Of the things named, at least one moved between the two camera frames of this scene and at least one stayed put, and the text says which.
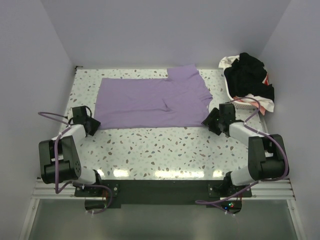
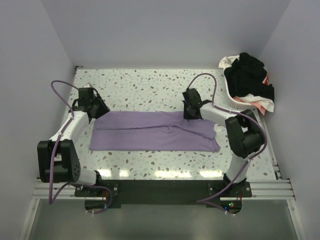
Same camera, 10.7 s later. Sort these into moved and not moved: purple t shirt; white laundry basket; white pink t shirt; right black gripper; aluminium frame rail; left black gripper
Moved: left black gripper; right black gripper; purple t shirt
Not moved: aluminium frame rail; white pink t shirt; white laundry basket
